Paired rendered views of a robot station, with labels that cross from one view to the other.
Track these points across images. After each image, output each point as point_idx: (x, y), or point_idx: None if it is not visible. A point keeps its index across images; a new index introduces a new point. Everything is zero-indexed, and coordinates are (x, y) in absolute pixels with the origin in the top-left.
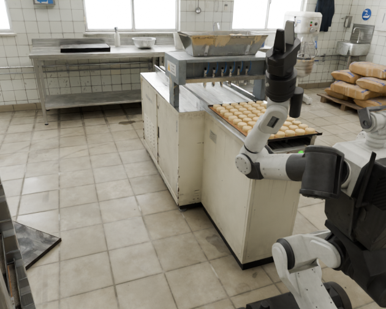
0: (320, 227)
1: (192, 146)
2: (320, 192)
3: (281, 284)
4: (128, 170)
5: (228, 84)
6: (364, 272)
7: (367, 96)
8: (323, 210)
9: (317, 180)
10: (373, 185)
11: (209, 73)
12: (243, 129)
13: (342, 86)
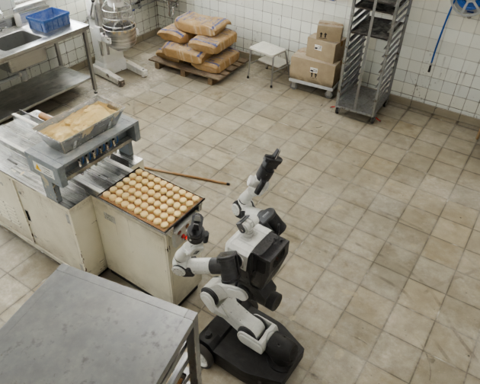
0: (214, 241)
1: (88, 228)
2: (233, 281)
3: (206, 307)
4: None
5: (101, 161)
6: (261, 299)
7: (203, 59)
8: (211, 222)
9: (229, 275)
10: (254, 263)
11: (82, 160)
12: (148, 219)
13: (174, 50)
